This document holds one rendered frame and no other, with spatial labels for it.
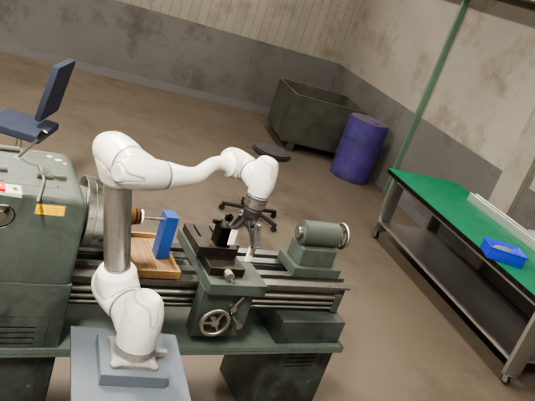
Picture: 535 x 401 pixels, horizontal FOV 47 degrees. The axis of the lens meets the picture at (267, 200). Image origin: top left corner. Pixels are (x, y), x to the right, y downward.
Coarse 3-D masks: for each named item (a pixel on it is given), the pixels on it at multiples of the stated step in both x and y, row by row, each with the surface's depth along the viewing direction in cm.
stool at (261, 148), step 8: (256, 144) 578; (264, 144) 586; (272, 144) 595; (256, 152) 568; (264, 152) 565; (272, 152) 571; (280, 152) 579; (288, 152) 587; (280, 160) 566; (288, 160) 574; (264, 216) 594; (272, 216) 622; (272, 224) 589
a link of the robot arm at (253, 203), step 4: (248, 196) 244; (252, 196) 243; (244, 200) 247; (248, 200) 245; (252, 200) 244; (256, 200) 243; (260, 200) 244; (264, 200) 245; (248, 204) 245; (252, 204) 244; (256, 204) 244; (260, 204) 244; (264, 204) 246; (252, 208) 245; (256, 208) 245; (260, 208) 246; (264, 208) 248
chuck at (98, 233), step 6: (96, 180) 269; (102, 186) 266; (102, 192) 264; (102, 198) 263; (102, 204) 262; (102, 210) 262; (96, 216) 261; (102, 216) 262; (96, 222) 261; (102, 222) 262; (96, 228) 262; (102, 228) 263; (96, 234) 264; (102, 234) 265; (90, 240) 265; (96, 240) 266; (90, 246) 270; (96, 246) 271; (102, 246) 271
